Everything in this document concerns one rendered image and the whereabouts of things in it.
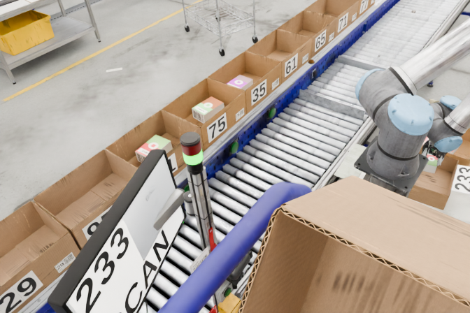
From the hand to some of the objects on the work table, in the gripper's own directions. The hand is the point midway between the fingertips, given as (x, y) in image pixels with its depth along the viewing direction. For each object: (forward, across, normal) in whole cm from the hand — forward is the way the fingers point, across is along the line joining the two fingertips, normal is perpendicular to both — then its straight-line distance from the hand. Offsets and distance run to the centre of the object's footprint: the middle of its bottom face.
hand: (430, 161), depth 186 cm
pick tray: (+18, -6, +4) cm, 20 cm away
